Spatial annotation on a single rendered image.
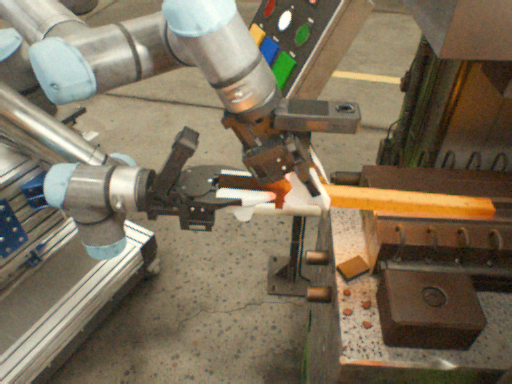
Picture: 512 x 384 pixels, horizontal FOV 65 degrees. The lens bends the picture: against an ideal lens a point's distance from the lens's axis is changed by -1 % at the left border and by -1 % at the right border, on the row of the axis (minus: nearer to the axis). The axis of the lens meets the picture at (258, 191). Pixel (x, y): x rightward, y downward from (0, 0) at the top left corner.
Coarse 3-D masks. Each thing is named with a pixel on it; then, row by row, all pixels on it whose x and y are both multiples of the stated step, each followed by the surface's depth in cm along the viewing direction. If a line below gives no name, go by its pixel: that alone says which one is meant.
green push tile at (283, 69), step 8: (280, 56) 97; (288, 56) 95; (280, 64) 96; (288, 64) 94; (296, 64) 92; (272, 72) 98; (280, 72) 96; (288, 72) 93; (280, 80) 95; (280, 88) 95
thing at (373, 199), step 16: (224, 176) 63; (240, 176) 63; (288, 192) 62; (336, 192) 62; (352, 192) 62; (368, 192) 63; (384, 192) 63; (400, 192) 63; (416, 192) 63; (368, 208) 63; (384, 208) 62; (400, 208) 62; (416, 208) 62; (432, 208) 62; (448, 208) 61; (464, 208) 61; (480, 208) 61
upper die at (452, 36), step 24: (408, 0) 50; (432, 0) 42; (456, 0) 36; (480, 0) 36; (504, 0) 36; (432, 24) 42; (456, 24) 37; (480, 24) 37; (504, 24) 37; (432, 48) 41; (456, 48) 39; (480, 48) 39; (504, 48) 39
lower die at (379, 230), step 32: (448, 192) 67; (480, 192) 67; (384, 224) 61; (416, 224) 61; (448, 224) 61; (480, 224) 61; (384, 256) 60; (416, 256) 60; (448, 256) 59; (480, 256) 59
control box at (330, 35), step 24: (264, 0) 109; (288, 0) 99; (312, 0) 91; (336, 0) 84; (360, 0) 84; (264, 24) 107; (288, 24) 97; (312, 24) 90; (336, 24) 86; (360, 24) 88; (288, 48) 96; (312, 48) 88; (336, 48) 89; (312, 72) 91; (288, 96) 93; (312, 96) 96
